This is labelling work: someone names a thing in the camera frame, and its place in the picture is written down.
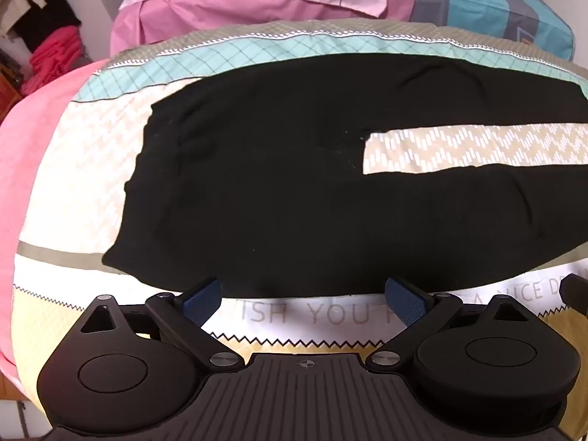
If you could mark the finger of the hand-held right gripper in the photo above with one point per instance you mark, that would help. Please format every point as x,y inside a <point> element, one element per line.
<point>576,289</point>

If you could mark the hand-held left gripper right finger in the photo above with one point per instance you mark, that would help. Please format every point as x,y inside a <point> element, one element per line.
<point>404,302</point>

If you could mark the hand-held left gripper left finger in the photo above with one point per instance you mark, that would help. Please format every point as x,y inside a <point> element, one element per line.
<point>202,302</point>

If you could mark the black pants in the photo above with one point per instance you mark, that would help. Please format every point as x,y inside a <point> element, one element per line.
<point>275,193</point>

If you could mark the patterned bedsheet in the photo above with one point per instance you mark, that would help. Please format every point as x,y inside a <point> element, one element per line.
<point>92,170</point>

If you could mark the pink blanket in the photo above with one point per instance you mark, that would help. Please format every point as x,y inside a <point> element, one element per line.
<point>27,170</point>

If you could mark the red clothes pile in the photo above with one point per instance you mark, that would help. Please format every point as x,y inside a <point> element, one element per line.
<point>50,59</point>

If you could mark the blue grey striped quilt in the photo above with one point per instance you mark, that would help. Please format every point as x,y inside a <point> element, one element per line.
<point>482,4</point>

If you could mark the dark clothes pile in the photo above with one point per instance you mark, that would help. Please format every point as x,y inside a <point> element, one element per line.
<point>41,14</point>

